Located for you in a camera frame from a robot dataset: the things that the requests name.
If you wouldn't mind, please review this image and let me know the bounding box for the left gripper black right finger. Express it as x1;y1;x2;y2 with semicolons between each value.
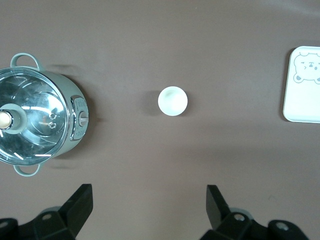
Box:
199;184;254;240

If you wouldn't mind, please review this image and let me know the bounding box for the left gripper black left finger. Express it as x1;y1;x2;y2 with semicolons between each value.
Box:
17;183;94;240

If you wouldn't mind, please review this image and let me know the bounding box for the white IKEA cup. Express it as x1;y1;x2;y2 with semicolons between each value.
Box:
157;85;189;117

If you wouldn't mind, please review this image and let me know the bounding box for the glass pot lid with knob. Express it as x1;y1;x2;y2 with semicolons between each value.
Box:
0;67;74;167

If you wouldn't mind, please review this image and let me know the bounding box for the sage green electric pot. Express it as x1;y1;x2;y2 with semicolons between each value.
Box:
0;52;90;178

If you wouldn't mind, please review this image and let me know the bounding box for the cream tray with bear print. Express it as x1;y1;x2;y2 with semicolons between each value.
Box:
282;45;320;124

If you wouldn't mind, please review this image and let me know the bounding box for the brown table cover mat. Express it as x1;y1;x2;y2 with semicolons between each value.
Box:
0;0;320;240

